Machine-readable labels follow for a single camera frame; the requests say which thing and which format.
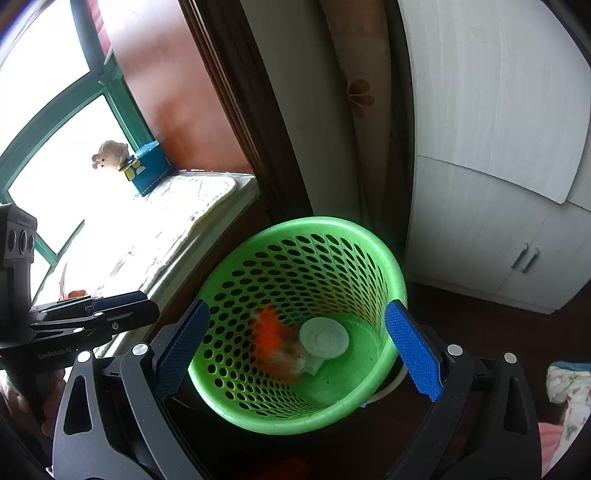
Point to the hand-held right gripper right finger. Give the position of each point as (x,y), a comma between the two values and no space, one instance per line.
(413,350)

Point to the dark wooden frame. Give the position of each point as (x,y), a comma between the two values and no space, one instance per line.
(258,115)

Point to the person's left hand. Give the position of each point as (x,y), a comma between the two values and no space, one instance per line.
(44,392)

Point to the green window frame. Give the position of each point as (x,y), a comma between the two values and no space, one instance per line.
(127,106)

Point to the printed blanket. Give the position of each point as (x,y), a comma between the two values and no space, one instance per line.
(572,397)

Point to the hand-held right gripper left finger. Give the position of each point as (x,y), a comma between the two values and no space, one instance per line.
(182,350)

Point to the orange snack wrapper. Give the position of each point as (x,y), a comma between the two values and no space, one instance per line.
(270,332)

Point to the white cabinet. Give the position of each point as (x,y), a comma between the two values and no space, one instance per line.
(485,115)

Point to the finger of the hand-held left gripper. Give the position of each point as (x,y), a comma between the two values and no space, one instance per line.
(124,321)
(120,300)

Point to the white quilted mat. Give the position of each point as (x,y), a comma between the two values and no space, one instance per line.
(184,198)

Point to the white lidded plastic cup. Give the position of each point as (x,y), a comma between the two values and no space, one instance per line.
(323,337)

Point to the green perforated plastic basket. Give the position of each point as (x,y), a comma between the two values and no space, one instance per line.
(351,364)

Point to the beige plush toy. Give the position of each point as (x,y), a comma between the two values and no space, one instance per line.
(111,154)

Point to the beige floral rolled mat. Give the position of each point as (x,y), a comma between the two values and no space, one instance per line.
(364,138)

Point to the blue tissue box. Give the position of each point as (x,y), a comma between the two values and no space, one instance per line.
(147,170)

